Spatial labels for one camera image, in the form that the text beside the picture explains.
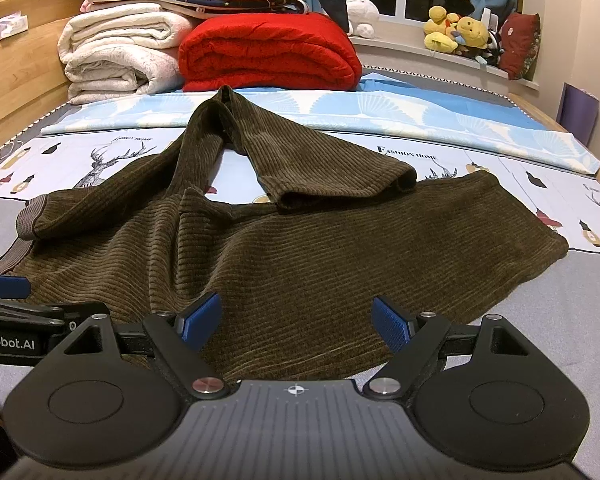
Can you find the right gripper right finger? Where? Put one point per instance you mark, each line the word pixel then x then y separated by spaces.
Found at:
pixel 482 394

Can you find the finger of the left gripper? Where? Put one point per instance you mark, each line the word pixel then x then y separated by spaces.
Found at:
pixel 14 287

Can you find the purple bag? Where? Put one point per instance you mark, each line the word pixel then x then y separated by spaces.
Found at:
pixel 577 112

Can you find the brown corduroy pants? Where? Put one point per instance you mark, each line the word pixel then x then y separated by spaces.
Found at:
pixel 296 231

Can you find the red folded blanket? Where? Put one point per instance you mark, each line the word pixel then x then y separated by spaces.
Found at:
pixel 290 51

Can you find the cream folded quilt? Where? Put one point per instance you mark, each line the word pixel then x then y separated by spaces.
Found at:
pixel 122 50

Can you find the white plush toy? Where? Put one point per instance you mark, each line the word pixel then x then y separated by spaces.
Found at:
pixel 363 15

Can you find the blue white patterned sheet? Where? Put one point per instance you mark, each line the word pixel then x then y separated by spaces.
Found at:
pixel 380 106

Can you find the printed fashion home bedsheet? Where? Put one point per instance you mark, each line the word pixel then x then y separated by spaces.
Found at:
pixel 568 203

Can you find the tissue pack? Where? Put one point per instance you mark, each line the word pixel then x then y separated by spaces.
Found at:
pixel 13 24

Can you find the yellow plush toys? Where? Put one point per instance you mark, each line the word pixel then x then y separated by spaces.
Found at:
pixel 451 33

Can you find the dark red cushion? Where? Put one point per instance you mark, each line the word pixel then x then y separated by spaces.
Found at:
pixel 520 44

